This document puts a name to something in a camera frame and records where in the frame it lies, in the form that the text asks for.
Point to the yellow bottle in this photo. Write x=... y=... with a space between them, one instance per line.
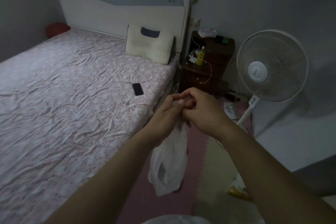
x=200 y=57

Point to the cream pillow with dark patch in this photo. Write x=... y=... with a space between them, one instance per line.
x=149 y=45

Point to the small white card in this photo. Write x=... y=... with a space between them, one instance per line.
x=193 y=60

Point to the person's right forearm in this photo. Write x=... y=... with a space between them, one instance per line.
x=275 y=179

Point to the wall socket with white charger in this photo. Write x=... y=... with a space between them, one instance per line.
x=196 y=21

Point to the mattress with pink floral sheet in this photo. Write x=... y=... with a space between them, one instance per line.
x=65 y=100

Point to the white flat panel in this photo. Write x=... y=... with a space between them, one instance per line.
x=296 y=139

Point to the black smartphone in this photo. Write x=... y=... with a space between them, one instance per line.
x=137 y=89

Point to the green box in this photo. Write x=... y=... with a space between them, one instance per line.
x=225 y=40

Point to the yellow plastic bag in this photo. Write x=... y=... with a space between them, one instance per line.
x=237 y=191

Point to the person's left forearm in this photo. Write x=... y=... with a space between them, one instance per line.
x=105 y=184

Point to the pink foam floor mat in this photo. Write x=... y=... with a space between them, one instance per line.
x=147 y=205

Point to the black box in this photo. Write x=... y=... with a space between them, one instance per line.
x=218 y=39

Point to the white shirt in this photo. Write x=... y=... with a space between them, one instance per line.
x=176 y=220

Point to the clear plastic bag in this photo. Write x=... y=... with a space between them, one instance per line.
x=169 y=163

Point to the white standing fan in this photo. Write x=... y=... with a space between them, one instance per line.
x=273 y=66

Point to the black round object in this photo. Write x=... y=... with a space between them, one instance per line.
x=231 y=95

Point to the person's right hand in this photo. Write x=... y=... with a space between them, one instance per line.
x=207 y=113

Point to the dark wooden nightstand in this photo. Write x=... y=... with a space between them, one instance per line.
x=210 y=66

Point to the red object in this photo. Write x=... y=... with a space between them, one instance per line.
x=56 y=29

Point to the person's left hand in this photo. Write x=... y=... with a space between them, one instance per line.
x=165 y=121

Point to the white pink wet wipes pack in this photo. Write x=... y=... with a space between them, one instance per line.
x=207 y=32

